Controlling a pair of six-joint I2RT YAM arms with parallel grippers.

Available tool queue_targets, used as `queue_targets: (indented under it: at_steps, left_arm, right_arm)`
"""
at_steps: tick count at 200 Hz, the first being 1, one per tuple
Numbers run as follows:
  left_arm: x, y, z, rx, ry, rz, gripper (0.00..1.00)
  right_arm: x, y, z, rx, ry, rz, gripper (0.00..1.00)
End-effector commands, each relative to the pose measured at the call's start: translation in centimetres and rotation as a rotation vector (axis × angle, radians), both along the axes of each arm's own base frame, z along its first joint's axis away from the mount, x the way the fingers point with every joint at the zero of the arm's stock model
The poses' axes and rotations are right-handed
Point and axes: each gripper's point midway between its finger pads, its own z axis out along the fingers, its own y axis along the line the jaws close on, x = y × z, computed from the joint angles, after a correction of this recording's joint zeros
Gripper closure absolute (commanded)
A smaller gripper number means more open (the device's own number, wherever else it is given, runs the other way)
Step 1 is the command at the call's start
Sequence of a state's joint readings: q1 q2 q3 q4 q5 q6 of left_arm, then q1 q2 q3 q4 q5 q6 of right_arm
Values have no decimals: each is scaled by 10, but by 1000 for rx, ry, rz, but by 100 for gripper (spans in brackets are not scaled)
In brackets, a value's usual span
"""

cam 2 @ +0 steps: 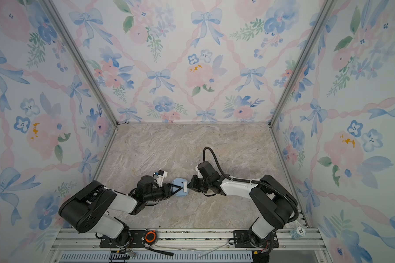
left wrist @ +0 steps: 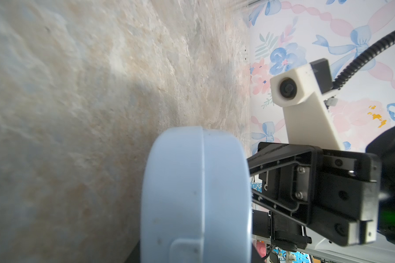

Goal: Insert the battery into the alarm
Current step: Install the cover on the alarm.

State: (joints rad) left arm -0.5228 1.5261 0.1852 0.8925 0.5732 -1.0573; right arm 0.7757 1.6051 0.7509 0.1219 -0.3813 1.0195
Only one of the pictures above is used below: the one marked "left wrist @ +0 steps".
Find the black corrugated cable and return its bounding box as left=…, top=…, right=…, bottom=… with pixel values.
left=332, top=22, right=395, bottom=90

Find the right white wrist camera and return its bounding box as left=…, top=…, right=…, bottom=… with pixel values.
left=271, top=59, right=345, bottom=151

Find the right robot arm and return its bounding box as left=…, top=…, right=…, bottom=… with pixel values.
left=248, top=126, right=395, bottom=252

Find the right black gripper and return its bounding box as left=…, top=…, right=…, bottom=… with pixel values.
left=247, top=142, right=382, bottom=247

